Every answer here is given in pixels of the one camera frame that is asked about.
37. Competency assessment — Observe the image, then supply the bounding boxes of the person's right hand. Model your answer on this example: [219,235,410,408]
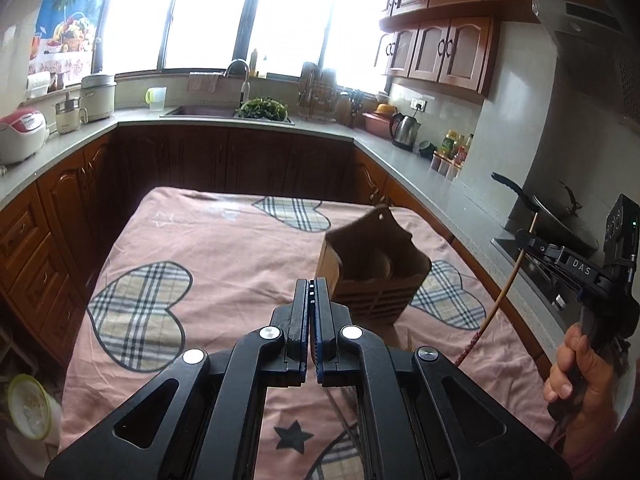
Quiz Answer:
[544,324,617,470]

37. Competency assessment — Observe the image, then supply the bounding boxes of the gas stove top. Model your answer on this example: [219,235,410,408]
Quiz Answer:
[518,256,582,328]

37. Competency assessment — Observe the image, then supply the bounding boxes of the pink heart-patterned tablecloth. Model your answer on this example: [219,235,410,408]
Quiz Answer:
[60,188,553,448]

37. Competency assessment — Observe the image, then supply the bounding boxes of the wooden utensil holder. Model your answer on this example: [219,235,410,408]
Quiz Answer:
[316,206,432,325]

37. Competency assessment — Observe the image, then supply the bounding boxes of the seasoning bottles tray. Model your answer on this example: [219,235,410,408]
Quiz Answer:
[431,129,474,181]

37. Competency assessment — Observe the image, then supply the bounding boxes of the steel range hood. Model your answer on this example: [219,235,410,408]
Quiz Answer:
[532,0,639,129]

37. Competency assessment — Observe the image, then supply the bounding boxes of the stainless electric kettle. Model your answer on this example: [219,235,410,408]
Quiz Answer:
[390,113,421,152]

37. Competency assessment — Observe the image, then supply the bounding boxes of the pink lidded container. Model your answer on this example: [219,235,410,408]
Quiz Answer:
[362,113,392,139]

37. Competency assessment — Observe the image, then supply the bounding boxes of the green leafy vegetables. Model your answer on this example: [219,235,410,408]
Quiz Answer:
[238,98,288,122]

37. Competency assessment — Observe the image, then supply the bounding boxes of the yellow-green plastic jug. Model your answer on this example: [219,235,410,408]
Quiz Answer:
[144,87,167,112]

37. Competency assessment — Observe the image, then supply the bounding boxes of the chrome sink faucet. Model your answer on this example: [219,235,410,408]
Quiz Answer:
[224,58,250,106]

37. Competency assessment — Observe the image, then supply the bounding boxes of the metal dish rack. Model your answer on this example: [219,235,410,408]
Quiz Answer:
[297,62,340,122]

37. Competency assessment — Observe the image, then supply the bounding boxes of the small white kettle pot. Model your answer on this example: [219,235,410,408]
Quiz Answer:
[54,92,88,134]

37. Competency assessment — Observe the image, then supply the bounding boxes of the white red rice cooker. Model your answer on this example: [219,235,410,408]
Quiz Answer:
[0,107,49,166]

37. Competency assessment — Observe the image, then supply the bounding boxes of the large white rice cooker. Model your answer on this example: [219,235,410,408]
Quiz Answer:
[80,73,116,122]

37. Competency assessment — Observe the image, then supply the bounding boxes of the tropical fruit poster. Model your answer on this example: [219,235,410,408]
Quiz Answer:
[28,0,104,84]

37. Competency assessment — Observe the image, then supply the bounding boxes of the black wok with handle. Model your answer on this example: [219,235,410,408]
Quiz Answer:
[491,172,599,258]

